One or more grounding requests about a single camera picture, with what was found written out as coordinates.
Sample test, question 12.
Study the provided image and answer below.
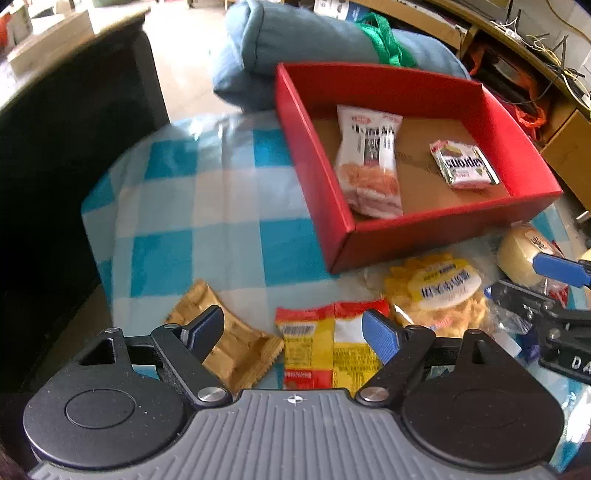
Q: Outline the wooden desk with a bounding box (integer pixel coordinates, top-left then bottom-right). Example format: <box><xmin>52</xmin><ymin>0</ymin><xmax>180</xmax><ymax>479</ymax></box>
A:
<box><xmin>351</xmin><ymin>0</ymin><xmax>591</xmax><ymax>200</ymax></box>

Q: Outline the clear packet of yellow puffs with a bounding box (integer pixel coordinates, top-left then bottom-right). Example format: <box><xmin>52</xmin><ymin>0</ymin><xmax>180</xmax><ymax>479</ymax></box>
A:
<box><xmin>360</xmin><ymin>251</ymin><xmax>495</xmax><ymax>339</ymax></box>

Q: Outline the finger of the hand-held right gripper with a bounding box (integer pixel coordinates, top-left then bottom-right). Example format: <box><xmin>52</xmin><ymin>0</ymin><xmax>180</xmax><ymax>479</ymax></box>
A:
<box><xmin>491</xmin><ymin>282</ymin><xmax>555</xmax><ymax>317</ymax></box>
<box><xmin>532</xmin><ymin>253</ymin><xmax>591</xmax><ymax>289</ymax></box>

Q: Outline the yellow cable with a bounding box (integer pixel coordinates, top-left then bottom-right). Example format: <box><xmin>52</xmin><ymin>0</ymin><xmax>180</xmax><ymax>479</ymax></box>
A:
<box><xmin>531</xmin><ymin>28</ymin><xmax>591</xmax><ymax>95</ymax></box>

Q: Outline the white packet of orange chips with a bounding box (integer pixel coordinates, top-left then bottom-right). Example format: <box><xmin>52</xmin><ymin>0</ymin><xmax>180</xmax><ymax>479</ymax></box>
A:
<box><xmin>335</xmin><ymin>104</ymin><xmax>404</xmax><ymax>219</ymax></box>

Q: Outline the white flat box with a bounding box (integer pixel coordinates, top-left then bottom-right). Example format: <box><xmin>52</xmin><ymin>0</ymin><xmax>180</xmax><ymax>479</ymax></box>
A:
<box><xmin>7</xmin><ymin>9</ymin><xmax>95</xmax><ymax>75</ymax></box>

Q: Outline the grey blue pillow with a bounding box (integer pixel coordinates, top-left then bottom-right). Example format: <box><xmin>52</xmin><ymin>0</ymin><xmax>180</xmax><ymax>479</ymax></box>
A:
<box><xmin>211</xmin><ymin>0</ymin><xmax>472</xmax><ymax>114</ymax></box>

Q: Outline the red yellow packet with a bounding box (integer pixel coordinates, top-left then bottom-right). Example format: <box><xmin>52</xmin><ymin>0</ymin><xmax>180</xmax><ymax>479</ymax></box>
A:
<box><xmin>274</xmin><ymin>299</ymin><xmax>391</xmax><ymax>391</ymax></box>

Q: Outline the small green white packet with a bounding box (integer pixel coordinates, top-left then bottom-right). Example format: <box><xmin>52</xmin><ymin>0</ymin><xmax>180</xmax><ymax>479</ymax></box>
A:
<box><xmin>429</xmin><ymin>140</ymin><xmax>501</xmax><ymax>190</ymax></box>

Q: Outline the blue white checked cloth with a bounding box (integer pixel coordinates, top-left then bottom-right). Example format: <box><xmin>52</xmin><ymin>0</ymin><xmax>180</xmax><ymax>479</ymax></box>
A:
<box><xmin>81</xmin><ymin>113</ymin><xmax>591</xmax><ymax>476</ymax></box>

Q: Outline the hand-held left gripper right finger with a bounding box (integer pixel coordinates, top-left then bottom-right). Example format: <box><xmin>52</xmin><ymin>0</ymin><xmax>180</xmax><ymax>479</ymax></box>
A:
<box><xmin>353</xmin><ymin>309</ymin><xmax>514</xmax><ymax>409</ymax></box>

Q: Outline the red cardboard box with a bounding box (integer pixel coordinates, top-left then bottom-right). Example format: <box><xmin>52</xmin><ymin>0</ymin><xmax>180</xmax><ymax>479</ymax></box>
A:
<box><xmin>276</xmin><ymin>62</ymin><xmax>564</xmax><ymax>275</ymax></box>

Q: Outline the gold foil packet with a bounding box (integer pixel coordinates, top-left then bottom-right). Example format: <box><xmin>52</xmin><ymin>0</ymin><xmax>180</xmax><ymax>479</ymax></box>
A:
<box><xmin>165</xmin><ymin>279</ymin><xmax>284</xmax><ymax>393</ymax></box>

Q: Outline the orange plastic bag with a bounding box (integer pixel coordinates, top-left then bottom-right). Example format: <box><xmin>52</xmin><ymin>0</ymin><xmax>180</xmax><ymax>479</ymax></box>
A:
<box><xmin>508</xmin><ymin>69</ymin><xmax>551</xmax><ymax>139</ymax></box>

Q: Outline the round steamed cake packet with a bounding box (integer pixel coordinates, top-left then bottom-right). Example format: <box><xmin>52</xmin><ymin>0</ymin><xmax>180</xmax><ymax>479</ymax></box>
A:
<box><xmin>496</xmin><ymin>224</ymin><xmax>566</xmax><ymax>289</ymax></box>

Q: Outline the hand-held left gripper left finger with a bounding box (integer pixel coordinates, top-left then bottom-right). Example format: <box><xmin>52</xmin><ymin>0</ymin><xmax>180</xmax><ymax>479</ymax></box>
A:
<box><xmin>79</xmin><ymin>305</ymin><xmax>233</xmax><ymax>409</ymax></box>

